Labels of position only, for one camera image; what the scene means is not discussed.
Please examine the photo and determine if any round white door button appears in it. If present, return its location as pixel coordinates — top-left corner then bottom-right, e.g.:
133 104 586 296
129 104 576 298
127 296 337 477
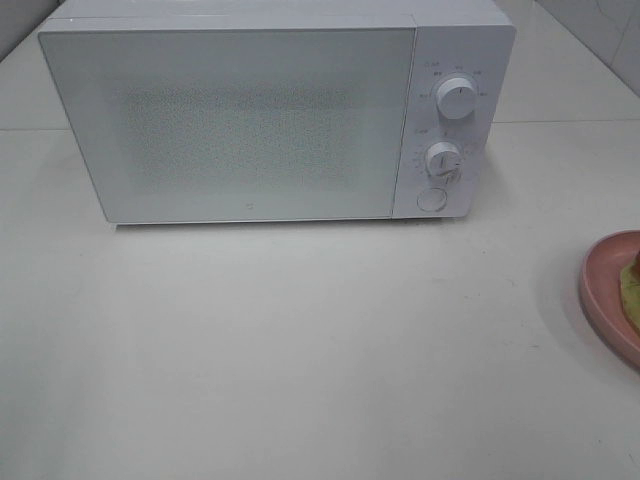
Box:
416 187 448 212

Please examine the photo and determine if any white microwave door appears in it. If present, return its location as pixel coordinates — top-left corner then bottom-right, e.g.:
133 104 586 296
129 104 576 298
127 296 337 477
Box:
40 28 415 224

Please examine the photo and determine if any pink round plate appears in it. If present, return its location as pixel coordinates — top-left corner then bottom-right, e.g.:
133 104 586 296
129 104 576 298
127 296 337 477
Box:
578 230 639 371

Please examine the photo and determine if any sandwich with lettuce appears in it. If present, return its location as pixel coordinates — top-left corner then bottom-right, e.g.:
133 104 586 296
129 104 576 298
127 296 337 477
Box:
619 253 640 330

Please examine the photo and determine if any white microwave oven body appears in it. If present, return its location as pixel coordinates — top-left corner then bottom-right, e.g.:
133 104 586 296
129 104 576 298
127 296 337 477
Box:
38 1 516 223

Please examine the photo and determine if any lower white timer knob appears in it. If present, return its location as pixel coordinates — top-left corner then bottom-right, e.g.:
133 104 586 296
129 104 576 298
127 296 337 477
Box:
425 141 463 176

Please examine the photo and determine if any upper white power knob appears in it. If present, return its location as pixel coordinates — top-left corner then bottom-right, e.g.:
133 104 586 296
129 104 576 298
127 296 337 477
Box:
434 73 479 120

